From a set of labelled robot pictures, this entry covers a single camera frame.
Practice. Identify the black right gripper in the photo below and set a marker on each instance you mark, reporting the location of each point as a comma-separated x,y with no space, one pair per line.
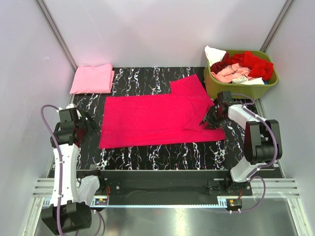
213,125

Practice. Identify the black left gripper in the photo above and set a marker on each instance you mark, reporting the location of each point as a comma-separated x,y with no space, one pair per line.
93,125

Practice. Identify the magenta t shirt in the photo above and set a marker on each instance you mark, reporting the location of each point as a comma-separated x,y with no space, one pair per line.
160,119

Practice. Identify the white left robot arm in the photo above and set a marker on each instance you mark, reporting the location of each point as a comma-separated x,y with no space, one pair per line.
69,209

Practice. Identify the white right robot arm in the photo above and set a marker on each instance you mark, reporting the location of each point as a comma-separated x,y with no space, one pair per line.
262,141

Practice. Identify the olive green plastic basket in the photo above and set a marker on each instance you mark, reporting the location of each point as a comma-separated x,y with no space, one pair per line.
254,87

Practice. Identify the folded pink t shirt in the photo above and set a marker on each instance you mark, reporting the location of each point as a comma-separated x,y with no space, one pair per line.
93,79

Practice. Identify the peach garment in basket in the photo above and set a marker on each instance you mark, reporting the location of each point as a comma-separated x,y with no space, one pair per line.
231,72

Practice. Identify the dark red garment in basket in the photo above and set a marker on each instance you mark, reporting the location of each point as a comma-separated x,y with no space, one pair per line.
218,66

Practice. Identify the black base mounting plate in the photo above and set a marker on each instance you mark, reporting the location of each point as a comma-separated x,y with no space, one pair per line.
145,188

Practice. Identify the white cloth in basket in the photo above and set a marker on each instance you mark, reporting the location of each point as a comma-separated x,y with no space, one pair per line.
214,55

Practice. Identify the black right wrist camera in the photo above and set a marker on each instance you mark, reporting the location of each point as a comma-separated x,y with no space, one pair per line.
225,98

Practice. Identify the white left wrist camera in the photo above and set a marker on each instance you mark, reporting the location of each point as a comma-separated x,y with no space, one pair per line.
70,115

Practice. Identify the aluminium frame rail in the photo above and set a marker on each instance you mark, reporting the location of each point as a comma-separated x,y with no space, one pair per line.
271,187

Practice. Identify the left aluminium corner post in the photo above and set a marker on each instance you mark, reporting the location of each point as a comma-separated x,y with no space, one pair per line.
56,32

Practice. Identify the aluminium corner post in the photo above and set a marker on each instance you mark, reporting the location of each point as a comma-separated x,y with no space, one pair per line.
56,32
277,24

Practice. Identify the right aluminium corner post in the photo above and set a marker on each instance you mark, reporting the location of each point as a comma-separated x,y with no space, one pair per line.
277,24

